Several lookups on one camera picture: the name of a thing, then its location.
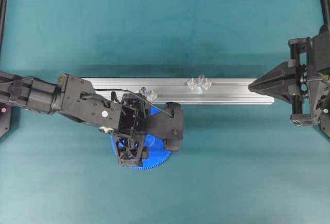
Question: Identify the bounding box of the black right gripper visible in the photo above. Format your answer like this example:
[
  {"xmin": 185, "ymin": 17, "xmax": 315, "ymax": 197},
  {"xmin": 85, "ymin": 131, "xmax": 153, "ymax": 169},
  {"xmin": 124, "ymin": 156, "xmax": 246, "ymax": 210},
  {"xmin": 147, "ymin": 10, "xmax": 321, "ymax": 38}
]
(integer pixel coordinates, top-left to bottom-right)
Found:
[{"xmin": 249, "ymin": 25, "xmax": 329, "ymax": 126}]

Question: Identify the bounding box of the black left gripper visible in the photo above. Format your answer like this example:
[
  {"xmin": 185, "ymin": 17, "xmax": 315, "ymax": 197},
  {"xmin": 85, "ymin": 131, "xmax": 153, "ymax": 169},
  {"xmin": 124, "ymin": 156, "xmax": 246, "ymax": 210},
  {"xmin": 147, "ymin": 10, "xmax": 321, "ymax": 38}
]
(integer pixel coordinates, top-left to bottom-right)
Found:
[{"xmin": 57, "ymin": 74, "xmax": 149, "ymax": 167}]

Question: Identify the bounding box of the large blue plastic gear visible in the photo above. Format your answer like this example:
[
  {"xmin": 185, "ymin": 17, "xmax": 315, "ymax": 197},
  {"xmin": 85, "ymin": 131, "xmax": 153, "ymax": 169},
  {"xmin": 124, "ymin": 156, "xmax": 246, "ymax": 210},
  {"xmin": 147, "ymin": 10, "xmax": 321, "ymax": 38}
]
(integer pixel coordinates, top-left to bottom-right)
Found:
[{"xmin": 110, "ymin": 104, "xmax": 171, "ymax": 170}]

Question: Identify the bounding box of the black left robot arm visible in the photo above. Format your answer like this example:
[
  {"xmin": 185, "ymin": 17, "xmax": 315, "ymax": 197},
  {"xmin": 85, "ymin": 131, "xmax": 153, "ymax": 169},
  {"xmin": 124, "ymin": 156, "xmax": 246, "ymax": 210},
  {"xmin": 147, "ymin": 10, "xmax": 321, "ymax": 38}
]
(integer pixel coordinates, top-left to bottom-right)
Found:
[{"xmin": 1, "ymin": 72, "xmax": 150, "ymax": 167}]

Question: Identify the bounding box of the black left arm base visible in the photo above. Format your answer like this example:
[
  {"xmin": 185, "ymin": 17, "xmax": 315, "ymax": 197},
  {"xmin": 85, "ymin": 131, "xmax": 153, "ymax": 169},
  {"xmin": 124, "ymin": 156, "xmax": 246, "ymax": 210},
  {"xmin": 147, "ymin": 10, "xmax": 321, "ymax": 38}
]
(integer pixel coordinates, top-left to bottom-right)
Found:
[{"xmin": 0, "ymin": 103, "xmax": 12, "ymax": 138}]

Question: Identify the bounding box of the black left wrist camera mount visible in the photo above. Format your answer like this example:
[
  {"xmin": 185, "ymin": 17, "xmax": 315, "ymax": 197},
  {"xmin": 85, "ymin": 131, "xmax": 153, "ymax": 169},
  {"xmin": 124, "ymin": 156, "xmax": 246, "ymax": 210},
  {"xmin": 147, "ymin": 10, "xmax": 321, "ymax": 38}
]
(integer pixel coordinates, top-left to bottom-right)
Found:
[{"xmin": 141, "ymin": 102, "xmax": 184, "ymax": 152}]

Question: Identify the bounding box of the black camera cable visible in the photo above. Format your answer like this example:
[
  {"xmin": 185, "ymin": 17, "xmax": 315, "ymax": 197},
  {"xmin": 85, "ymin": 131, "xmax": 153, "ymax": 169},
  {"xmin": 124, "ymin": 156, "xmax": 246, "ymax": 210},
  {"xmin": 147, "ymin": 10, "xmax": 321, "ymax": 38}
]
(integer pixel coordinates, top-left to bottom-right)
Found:
[{"xmin": 81, "ymin": 88, "xmax": 178, "ymax": 118}]

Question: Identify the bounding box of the aluminium extrusion rail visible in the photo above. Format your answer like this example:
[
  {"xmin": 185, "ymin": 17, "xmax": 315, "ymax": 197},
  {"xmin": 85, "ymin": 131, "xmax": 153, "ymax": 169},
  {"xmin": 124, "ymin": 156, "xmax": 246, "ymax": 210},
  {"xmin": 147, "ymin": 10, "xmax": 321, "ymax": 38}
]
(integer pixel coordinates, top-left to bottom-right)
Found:
[{"xmin": 86, "ymin": 78, "xmax": 274, "ymax": 105}]

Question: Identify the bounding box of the black left frame post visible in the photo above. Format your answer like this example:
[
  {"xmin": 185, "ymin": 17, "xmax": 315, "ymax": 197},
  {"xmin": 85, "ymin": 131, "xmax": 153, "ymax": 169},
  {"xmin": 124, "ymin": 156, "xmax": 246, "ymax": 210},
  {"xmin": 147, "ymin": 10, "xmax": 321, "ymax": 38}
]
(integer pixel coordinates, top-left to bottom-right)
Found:
[{"xmin": 0, "ymin": 0, "xmax": 7, "ymax": 50}]

